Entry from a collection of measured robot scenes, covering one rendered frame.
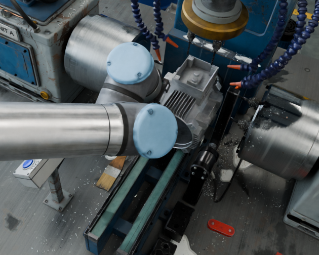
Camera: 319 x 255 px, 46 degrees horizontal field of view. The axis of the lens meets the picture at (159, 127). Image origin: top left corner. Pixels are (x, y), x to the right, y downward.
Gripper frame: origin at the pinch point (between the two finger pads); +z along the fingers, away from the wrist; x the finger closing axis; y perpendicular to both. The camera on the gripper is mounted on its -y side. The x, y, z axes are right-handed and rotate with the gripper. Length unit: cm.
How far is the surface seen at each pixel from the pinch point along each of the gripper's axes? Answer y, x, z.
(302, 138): 10.1, -40.8, -0.2
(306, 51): 123, -44, 196
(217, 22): 25.6, -8.5, -15.0
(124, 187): -23.6, -1.3, 5.7
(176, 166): -10.9, -11.9, 12.9
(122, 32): 18.9, 20.1, 1.6
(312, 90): 45, -45, 59
